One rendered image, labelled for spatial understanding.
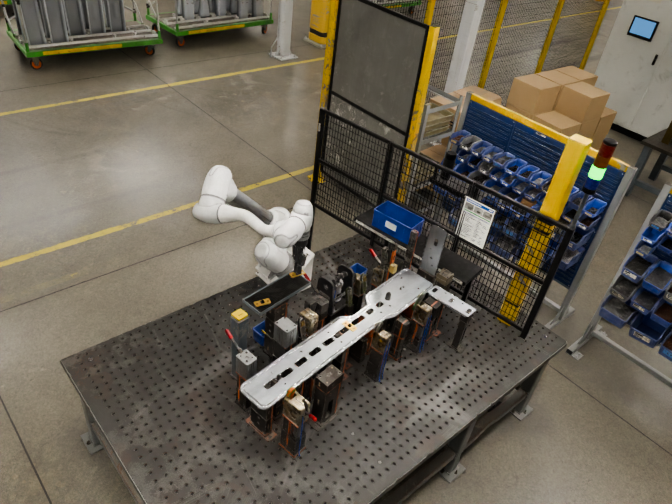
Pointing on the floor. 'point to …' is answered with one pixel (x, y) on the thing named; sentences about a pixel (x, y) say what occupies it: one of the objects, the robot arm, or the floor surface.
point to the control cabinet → (639, 68)
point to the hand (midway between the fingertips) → (297, 267)
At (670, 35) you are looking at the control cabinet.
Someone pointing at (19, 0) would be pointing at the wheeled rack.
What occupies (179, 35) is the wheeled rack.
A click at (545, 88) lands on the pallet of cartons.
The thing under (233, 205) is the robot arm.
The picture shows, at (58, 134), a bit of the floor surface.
